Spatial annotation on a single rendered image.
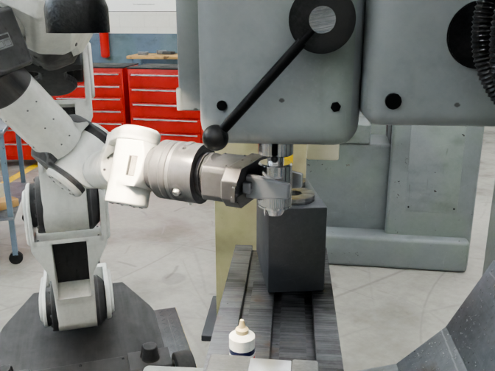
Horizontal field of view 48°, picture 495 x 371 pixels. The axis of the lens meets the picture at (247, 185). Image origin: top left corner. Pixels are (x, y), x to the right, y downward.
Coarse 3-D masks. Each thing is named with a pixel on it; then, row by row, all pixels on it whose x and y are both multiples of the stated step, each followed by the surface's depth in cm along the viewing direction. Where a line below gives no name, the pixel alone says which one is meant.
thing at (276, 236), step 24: (312, 192) 118; (264, 216) 119; (288, 216) 113; (312, 216) 113; (264, 240) 120; (288, 240) 114; (312, 240) 115; (264, 264) 121; (288, 264) 116; (312, 264) 116; (288, 288) 117; (312, 288) 118
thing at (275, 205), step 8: (264, 176) 75; (272, 176) 75; (280, 176) 75; (288, 176) 75; (264, 200) 76; (272, 200) 76; (280, 200) 76; (288, 200) 77; (264, 208) 77; (272, 208) 76; (280, 208) 76; (288, 208) 77
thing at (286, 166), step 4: (260, 160) 77; (264, 160) 77; (284, 160) 77; (288, 160) 77; (260, 164) 76; (264, 164) 75; (268, 164) 75; (272, 164) 75; (276, 164) 75; (280, 164) 75; (284, 164) 75; (288, 164) 75; (260, 168) 76; (264, 168) 75; (268, 168) 75; (272, 168) 74; (276, 168) 74; (280, 168) 74; (284, 168) 75; (288, 168) 75; (268, 172) 75; (272, 172) 75; (276, 172) 75; (280, 172) 75; (284, 172) 75
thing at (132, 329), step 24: (120, 288) 192; (24, 312) 176; (120, 312) 176; (144, 312) 177; (0, 336) 163; (24, 336) 163; (48, 336) 163; (72, 336) 163; (96, 336) 163; (120, 336) 163; (144, 336) 163; (0, 360) 152; (24, 360) 152; (48, 360) 152; (72, 360) 152; (96, 360) 152; (120, 360) 148; (144, 360) 144; (168, 360) 145
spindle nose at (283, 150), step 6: (264, 144) 74; (270, 144) 74; (282, 144) 74; (288, 144) 74; (264, 150) 74; (270, 150) 74; (282, 150) 74; (288, 150) 74; (264, 156) 75; (270, 156) 74; (282, 156) 74; (288, 156) 75
